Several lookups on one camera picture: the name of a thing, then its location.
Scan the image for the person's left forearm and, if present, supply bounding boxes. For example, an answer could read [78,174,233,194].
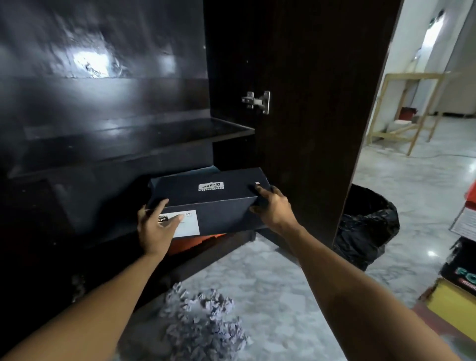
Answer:
[0,251,172,361]

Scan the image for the red and white shoe box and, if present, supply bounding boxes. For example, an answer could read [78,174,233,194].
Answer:
[448,180,476,242]

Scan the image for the black shoe box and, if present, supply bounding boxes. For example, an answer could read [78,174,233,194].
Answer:
[439,236,476,298]

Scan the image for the black plastic garbage bag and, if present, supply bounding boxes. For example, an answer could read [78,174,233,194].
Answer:
[332,183,401,272]

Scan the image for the orange shoe box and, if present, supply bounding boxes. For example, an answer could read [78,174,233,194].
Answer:
[166,233,226,256]

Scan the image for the person's right forearm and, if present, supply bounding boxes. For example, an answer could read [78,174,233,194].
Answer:
[277,222,462,361]

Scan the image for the pile of crumpled paper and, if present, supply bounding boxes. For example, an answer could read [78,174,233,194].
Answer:
[158,281,249,361]

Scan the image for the dark wooden cabinet door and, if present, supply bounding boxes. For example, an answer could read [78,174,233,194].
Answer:
[203,0,404,249]

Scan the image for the yellow shoe box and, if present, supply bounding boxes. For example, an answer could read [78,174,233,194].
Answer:
[425,277,476,342]

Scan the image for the metal cabinet hinge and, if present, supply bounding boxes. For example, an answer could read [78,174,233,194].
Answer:
[241,90,271,115]

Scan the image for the dark wooden cabinet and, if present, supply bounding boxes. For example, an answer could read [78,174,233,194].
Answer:
[0,0,261,358]

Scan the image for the person's right hand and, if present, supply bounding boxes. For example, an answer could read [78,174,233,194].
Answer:
[249,185,300,235]

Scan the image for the light wooden frame stand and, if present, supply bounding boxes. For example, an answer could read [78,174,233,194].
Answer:
[366,71,451,156]

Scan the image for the person's left hand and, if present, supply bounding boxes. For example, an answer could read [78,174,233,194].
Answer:
[137,199,185,257]

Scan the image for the dark blue shoe box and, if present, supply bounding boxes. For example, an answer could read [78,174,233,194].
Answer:
[145,167,271,239]

